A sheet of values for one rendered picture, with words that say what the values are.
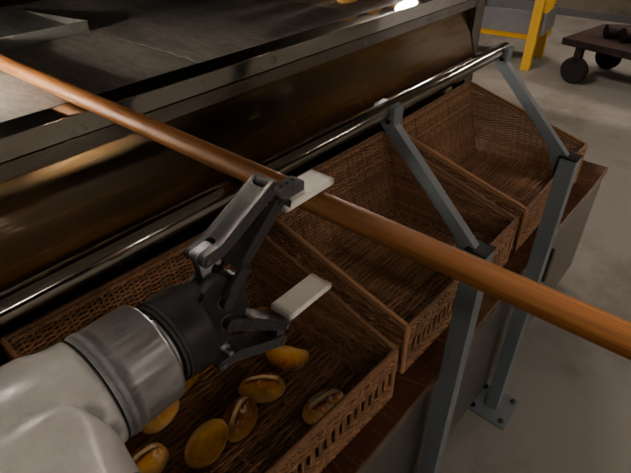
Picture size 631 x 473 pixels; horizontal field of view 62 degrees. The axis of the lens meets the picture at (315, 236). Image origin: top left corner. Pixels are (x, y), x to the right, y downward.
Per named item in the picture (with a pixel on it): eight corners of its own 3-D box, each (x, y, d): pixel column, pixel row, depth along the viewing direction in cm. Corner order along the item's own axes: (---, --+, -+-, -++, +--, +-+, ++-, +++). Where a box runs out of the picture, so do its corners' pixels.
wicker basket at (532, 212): (379, 199, 179) (386, 124, 163) (456, 144, 215) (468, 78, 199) (516, 254, 154) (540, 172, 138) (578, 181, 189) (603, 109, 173)
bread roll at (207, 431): (238, 433, 100) (231, 432, 105) (214, 410, 100) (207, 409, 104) (203, 479, 95) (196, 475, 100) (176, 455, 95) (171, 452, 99)
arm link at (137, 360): (78, 396, 44) (137, 355, 48) (142, 460, 39) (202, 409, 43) (45, 319, 39) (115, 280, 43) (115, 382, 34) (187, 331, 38)
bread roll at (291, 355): (271, 342, 122) (266, 365, 121) (264, 339, 116) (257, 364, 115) (313, 351, 120) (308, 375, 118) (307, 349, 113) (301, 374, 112)
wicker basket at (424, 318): (253, 285, 143) (246, 199, 127) (375, 204, 177) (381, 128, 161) (402, 379, 117) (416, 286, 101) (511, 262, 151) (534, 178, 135)
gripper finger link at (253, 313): (232, 316, 46) (225, 331, 46) (297, 325, 56) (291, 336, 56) (203, 297, 48) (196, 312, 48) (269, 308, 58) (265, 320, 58)
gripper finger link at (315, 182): (263, 203, 49) (262, 195, 48) (311, 175, 53) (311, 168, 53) (286, 213, 47) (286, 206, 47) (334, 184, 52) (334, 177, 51)
